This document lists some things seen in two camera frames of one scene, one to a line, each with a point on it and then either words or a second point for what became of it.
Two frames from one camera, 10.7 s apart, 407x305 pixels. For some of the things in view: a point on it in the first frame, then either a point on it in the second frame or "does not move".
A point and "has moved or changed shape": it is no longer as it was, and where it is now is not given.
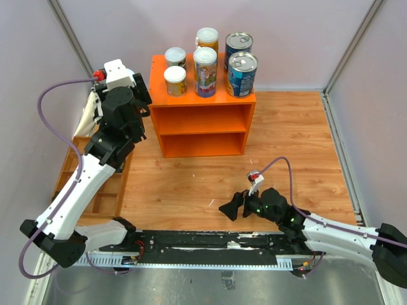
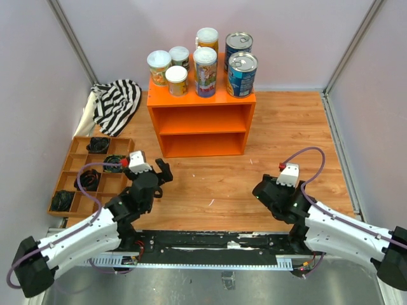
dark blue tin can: x=236 y=42 does not move
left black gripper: x=142 y=92 to x=161 y=173
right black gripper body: x=247 y=206 to x=265 y=189
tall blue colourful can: x=205 y=60 does not move
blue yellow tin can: x=241 y=70 does not move
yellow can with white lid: x=207 y=37 does not move
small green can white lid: x=175 y=56 has moved or changed shape
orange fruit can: x=175 y=78 does not move
